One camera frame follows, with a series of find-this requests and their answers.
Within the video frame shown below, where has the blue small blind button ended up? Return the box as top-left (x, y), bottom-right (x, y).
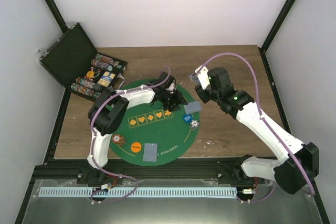
top-left (183, 114), bottom-right (193, 123)

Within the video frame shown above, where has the light blue slotted strip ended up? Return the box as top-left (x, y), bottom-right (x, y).
top-left (38, 187), bottom-right (237, 199)

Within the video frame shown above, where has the purple cable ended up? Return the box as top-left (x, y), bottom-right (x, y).
top-left (195, 52), bottom-right (316, 205)
top-left (89, 66), bottom-right (171, 205)

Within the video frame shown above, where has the chip row in case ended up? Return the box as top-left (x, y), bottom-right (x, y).
top-left (75, 77), bottom-right (97, 89)
top-left (71, 83), bottom-right (95, 97)

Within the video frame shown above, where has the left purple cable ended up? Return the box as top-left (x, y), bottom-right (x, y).
top-left (89, 66), bottom-right (171, 205)

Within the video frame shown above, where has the black aluminium frame rail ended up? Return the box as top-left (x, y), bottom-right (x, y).
top-left (32, 162), bottom-right (253, 184)

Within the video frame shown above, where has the card box in case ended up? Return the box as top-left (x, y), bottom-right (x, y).
top-left (101, 71), bottom-right (115, 82)

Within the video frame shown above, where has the black poker chip case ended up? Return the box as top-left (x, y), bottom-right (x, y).
top-left (39, 23), bottom-right (128, 101)

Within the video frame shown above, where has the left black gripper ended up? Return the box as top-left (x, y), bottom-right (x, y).
top-left (160, 89), bottom-right (187, 111)

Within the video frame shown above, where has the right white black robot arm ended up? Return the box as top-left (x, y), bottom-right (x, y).
top-left (190, 67), bottom-right (319, 195)

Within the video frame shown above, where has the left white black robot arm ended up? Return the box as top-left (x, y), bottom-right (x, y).
top-left (87, 72), bottom-right (187, 184)

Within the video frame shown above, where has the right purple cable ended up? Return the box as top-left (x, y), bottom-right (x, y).
top-left (195, 52), bottom-right (316, 205)

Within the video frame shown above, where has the blue playing card deck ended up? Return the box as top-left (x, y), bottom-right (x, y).
top-left (189, 73), bottom-right (200, 85)

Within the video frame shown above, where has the orange big blind button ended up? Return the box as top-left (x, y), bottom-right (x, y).
top-left (130, 142), bottom-right (142, 153)

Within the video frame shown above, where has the face-down dealt card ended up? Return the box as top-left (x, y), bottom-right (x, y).
top-left (143, 143), bottom-right (158, 162)
top-left (184, 101), bottom-right (202, 114)

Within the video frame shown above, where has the poker chip stack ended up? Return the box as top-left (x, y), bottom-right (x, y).
top-left (190, 120), bottom-right (200, 130)
top-left (111, 134), bottom-right (125, 146)

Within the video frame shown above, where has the round green poker mat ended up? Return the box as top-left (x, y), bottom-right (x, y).
top-left (102, 78), bottom-right (201, 167)

